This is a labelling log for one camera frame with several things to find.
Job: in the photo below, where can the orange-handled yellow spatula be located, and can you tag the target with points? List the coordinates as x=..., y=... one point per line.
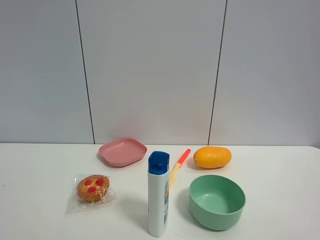
x=177, y=166

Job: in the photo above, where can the white bottle with blue cap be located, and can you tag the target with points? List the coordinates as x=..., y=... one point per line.
x=158, y=174

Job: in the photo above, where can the plastic-wrapped muffin with red topping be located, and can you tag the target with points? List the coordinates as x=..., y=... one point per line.
x=89, y=191

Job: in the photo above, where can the pink square plate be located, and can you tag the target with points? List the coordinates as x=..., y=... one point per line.
x=122, y=152

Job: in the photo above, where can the green bowl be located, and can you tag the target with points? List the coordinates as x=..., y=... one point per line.
x=216, y=202

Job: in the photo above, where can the yellow mango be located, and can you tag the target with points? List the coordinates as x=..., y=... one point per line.
x=212, y=157

